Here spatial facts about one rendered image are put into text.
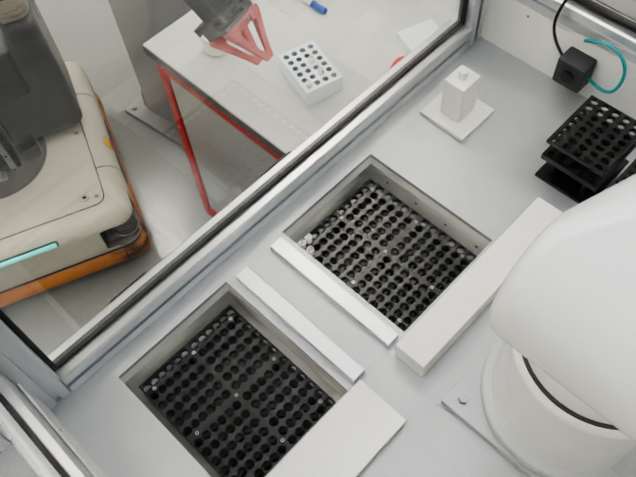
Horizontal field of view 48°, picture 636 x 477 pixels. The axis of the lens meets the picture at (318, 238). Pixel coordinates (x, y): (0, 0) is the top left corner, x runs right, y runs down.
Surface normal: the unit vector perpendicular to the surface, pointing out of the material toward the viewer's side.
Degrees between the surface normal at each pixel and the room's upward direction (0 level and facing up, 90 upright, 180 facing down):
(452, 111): 90
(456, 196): 0
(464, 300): 0
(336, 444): 0
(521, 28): 90
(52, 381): 90
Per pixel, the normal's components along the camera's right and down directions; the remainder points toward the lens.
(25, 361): 0.72, 0.58
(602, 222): -0.22, -0.57
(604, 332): -0.49, 0.02
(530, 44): -0.70, 0.63
